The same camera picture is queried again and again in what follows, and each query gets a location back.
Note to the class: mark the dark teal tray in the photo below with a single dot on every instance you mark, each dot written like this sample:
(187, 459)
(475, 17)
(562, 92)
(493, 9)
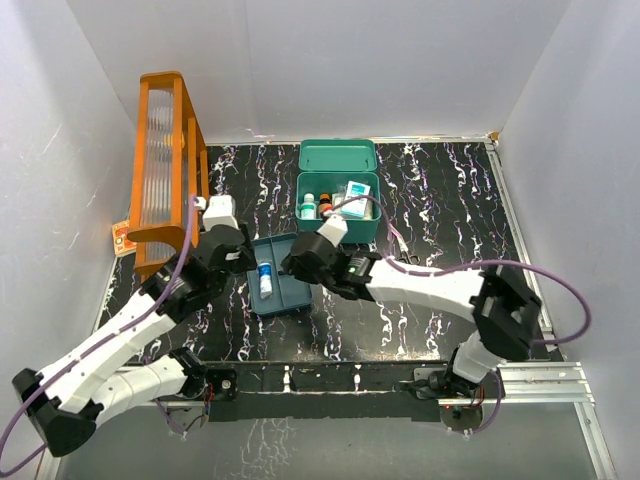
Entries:
(289, 293)

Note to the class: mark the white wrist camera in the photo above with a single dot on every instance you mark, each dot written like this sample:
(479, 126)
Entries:
(220, 211)
(334, 229)

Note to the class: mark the orange wooden rack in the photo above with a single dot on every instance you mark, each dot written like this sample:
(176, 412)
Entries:
(170, 166)

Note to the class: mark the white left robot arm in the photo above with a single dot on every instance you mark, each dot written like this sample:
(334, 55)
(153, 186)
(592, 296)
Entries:
(69, 399)

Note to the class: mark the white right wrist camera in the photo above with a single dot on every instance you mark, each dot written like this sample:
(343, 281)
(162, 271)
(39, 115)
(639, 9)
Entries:
(334, 229)

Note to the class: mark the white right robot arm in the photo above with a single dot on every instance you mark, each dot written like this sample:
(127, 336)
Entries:
(503, 308)

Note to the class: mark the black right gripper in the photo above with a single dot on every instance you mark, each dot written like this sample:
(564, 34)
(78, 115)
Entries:
(293, 267)

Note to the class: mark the white medicine bottle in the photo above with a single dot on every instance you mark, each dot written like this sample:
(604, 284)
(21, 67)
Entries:
(308, 208)

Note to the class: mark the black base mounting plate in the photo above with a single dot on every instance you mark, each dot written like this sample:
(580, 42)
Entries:
(343, 390)

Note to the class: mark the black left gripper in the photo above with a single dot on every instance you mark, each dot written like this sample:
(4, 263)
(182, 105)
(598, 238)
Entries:
(246, 261)

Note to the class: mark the orange card box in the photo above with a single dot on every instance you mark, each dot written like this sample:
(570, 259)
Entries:
(121, 244)

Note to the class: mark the teal wipe packet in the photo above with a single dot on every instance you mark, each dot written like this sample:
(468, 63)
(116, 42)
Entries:
(356, 199)

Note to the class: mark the teal medicine box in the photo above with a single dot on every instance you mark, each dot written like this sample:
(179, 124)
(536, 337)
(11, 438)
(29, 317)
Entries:
(331, 170)

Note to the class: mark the brown orange-cap bottle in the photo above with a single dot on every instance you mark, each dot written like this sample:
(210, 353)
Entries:
(324, 204)

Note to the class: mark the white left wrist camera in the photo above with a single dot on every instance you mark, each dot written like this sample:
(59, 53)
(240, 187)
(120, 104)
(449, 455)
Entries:
(220, 211)

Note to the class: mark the white blue bandage roll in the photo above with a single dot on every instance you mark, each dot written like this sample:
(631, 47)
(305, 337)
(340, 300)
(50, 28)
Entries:
(265, 275)

